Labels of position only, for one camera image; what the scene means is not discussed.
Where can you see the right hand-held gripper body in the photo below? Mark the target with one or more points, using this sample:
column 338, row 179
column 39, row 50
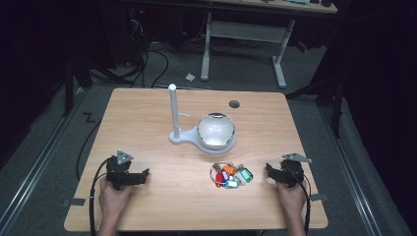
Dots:
column 292, row 173

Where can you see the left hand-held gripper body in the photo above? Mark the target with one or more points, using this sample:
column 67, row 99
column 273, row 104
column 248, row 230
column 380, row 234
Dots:
column 116, row 170

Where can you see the bunch of colourful key tags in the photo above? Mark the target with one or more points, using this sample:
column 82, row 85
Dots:
column 229, row 170

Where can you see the person's right hand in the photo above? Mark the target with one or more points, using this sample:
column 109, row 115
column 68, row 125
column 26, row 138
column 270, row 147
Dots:
column 293, row 198

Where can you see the person's left hand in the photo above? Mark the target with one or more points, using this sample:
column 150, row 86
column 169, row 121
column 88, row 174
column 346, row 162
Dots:
column 111, row 200

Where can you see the grey tape strip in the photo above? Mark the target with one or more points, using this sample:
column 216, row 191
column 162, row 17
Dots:
column 318, row 197
column 77, row 202

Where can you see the shiny metal bowl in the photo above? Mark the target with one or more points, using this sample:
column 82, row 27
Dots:
column 216, row 131

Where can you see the white stand with pole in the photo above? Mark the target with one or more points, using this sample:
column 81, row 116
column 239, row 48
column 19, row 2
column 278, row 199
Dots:
column 174, row 108

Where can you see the black metal stand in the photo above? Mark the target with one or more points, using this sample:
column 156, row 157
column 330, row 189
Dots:
column 336, row 105
column 69, row 85

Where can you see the white paper scrap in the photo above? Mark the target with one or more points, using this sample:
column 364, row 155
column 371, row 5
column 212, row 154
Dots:
column 190, row 77

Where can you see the small red thing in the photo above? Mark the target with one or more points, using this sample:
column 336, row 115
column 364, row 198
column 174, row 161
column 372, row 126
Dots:
column 302, row 46

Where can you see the dark computer tower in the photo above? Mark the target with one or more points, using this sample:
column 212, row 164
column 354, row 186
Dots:
column 126, row 32

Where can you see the metal floor rail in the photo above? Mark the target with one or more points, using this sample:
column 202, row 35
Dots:
column 39, row 167
column 352, row 177

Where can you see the wooden desk with white frame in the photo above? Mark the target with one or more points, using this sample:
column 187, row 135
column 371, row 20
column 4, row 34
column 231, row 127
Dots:
column 244, row 31

